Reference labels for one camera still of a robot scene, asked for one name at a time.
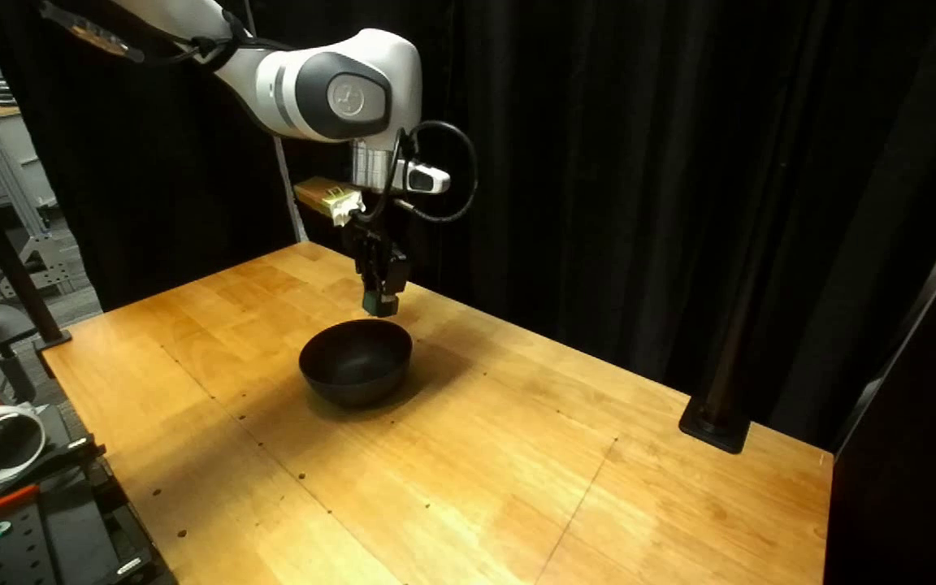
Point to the black curtain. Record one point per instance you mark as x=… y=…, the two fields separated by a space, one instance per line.
x=651 y=163

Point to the thin white pole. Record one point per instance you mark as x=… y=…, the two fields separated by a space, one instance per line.
x=289 y=189

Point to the black perforated side table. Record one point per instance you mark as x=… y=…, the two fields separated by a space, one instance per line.
x=47 y=529

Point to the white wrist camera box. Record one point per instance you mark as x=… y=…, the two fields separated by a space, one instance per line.
x=425 y=177

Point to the black side panel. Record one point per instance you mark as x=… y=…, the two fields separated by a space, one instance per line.
x=911 y=423

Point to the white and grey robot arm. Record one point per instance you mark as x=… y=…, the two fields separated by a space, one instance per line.
x=317 y=92

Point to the black bowl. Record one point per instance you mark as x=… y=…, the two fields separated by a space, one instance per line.
x=359 y=361

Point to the black pole with base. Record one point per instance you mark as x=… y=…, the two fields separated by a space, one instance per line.
x=738 y=326

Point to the green block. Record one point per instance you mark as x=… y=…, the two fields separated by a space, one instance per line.
x=386 y=302

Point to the tan box on wrist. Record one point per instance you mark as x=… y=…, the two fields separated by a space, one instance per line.
x=327 y=198

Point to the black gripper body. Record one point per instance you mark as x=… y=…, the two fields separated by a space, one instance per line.
x=377 y=253

